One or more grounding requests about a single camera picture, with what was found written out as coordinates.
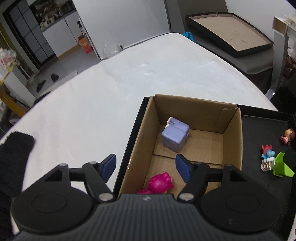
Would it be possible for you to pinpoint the purple cube toy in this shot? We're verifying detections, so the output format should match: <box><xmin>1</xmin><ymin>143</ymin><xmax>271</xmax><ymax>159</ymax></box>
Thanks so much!
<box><xmin>161</xmin><ymin>116</ymin><xmax>190</xmax><ymax>153</ymax></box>

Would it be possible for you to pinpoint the orange cardboard box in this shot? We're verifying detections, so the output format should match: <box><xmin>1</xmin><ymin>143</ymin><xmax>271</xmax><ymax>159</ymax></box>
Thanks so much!
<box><xmin>78</xmin><ymin>35</ymin><xmax>93</xmax><ymax>54</ymax></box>

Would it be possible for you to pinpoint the framed cork board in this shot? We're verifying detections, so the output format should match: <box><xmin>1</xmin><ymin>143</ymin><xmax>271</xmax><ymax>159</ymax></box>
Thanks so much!
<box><xmin>186</xmin><ymin>12</ymin><xmax>273</xmax><ymax>58</ymax></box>

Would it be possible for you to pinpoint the blue red small figure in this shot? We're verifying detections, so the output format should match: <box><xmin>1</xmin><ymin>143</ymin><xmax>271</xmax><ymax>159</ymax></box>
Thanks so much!
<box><xmin>261</xmin><ymin>145</ymin><xmax>275</xmax><ymax>172</ymax></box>

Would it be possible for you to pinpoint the green hexagonal box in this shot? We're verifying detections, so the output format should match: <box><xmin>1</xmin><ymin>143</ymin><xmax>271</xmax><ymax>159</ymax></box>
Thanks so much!
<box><xmin>273</xmin><ymin>152</ymin><xmax>295</xmax><ymax>178</ymax></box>

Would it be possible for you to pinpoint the black fuzzy cloth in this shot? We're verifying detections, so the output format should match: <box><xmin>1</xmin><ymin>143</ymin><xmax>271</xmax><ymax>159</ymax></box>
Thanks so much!
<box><xmin>1</xmin><ymin>132</ymin><xmax>35</xmax><ymax>240</ymax></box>

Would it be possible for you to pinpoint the brown haired doll figure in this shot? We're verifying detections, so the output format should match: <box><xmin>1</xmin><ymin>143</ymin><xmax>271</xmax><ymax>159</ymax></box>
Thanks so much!
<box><xmin>280</xmin><ymin>128</ymin><xmax>295</xmax><ymax>145</ymax></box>

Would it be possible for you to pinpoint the grey chair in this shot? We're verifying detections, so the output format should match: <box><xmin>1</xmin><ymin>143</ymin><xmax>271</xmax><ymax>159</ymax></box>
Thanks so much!
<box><xmin>165</xmin><ymin>1</ymin><xmax>273</xmax><ymax>75</ymax></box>

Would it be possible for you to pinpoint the white cabinet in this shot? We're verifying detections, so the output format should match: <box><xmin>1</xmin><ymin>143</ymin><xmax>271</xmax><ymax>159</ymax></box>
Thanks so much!
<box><xmin>43</xmin><ymin>11</ymin><xmax>93</xmax><ymax>60</ymax></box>

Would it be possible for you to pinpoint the white desk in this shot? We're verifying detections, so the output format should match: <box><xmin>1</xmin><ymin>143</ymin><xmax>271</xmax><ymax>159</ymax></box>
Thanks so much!
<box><xmin>265</xmin><ymin>16</ymin><xmax>295</xmax><ymax>100</ymax></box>

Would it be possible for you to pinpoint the black shallow tray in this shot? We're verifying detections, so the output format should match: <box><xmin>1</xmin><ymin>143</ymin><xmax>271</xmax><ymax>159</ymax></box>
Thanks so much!
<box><xmin>112</xmin><ymin>96</ymin><xmax>296</xmax><ymax>232</ymax></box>

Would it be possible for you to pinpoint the pink dinosaur toy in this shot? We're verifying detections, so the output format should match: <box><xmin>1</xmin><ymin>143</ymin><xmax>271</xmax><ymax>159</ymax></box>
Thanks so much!
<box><xmin>137</xmin><ymin>172</ymin><xmax>174</xmax><ymax>194</ymax></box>

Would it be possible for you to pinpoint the brown cardboard box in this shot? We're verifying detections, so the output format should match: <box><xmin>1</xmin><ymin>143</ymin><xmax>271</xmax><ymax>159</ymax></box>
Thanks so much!
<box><xmin>113</xmin><ymin>94</ymin><xmax>243</xmax><ymax>195</ymax></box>

